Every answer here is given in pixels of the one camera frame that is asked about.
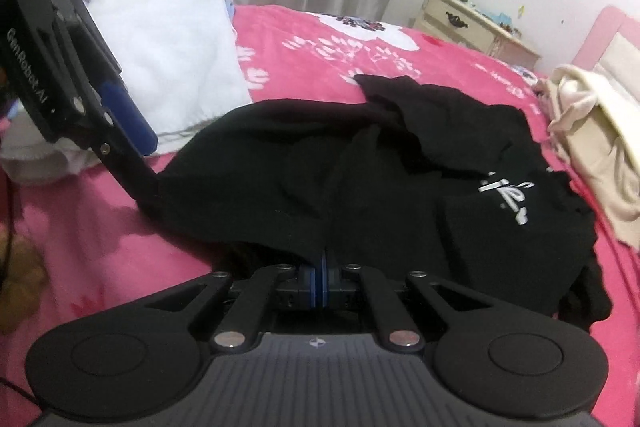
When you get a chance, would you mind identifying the black sweatshirt white print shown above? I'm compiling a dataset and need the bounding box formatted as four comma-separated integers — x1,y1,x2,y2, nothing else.
137,74,613,333

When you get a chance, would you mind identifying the pink floral bed blanket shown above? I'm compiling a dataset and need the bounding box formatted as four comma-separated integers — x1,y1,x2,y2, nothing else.
0,4,640,427

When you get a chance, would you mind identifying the pink white bed headboard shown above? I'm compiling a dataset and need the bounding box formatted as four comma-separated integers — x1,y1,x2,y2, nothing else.
570,4,640,80

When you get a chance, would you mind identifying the cream nightstand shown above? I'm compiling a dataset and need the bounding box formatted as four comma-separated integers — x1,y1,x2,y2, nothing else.
412,0,543,70

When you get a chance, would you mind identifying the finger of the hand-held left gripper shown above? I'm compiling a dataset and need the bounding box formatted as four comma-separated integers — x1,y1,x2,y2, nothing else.
52,0,160,156
70,99,167,214

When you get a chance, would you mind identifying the white folded garment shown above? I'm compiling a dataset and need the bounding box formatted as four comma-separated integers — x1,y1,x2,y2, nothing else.
0,0,253,182

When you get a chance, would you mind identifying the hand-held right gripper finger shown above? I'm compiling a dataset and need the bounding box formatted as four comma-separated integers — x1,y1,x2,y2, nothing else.
144,251,322,354
322,249,494,354

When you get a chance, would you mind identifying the light blue paper item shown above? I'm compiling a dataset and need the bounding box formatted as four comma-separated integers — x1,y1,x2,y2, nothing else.
477,4,516,28

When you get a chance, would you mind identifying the beige cloth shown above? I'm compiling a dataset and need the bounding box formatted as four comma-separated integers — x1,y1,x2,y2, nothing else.
550,97,640,253

